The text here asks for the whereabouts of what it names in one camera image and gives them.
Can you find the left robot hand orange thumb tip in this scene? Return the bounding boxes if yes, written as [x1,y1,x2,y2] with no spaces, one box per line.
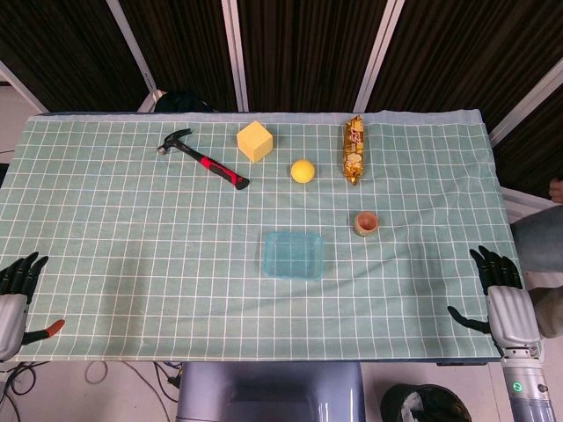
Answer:
[0,251,66,362]

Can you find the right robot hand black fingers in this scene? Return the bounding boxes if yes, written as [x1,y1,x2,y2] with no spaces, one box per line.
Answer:
[447,244,545,358]

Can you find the translucent blue container lid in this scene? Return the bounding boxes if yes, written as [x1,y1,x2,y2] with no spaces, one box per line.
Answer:
[262,230,325,280]

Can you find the clear plastic container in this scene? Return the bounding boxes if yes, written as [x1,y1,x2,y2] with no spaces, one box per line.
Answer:
[263,231,325,280]

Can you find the black trash bin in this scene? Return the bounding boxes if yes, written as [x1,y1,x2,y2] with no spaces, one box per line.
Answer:
[380,383,474,422]

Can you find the green white grid tablecloth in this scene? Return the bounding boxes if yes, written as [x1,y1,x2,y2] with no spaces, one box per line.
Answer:
[0,109,518,365]

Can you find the small brown cup green label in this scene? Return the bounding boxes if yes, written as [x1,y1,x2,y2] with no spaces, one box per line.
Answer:
[354,210,380,237]

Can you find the gold foil snack package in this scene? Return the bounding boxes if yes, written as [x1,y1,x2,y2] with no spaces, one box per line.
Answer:
[341,114,369,186]

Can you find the black red claw hammer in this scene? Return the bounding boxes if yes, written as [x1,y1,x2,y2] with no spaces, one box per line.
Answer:
[157,127,251,192]

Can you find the yellow ball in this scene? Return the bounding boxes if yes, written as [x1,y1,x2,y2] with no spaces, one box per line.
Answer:
[289,159,317,184]

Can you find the grey-blue robot torso base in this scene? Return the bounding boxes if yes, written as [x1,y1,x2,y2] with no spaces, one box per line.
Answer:
[175,362,366,422]

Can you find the black chair back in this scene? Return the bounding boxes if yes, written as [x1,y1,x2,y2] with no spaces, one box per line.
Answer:
[153,91,216,113]

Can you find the yellow foam cube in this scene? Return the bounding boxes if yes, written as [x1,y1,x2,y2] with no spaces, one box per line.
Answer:
[236,121,274,164]

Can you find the black floor cable bundle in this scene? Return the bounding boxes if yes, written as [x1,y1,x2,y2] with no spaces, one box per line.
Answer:
[0,360,50,422]

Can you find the white aluminium partition post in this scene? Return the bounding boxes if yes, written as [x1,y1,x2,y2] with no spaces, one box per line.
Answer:
[0,59,49,113]
[487,56,563,149]
[353,0,406,112]
[104,0,165,113]
[221,0,251,112]

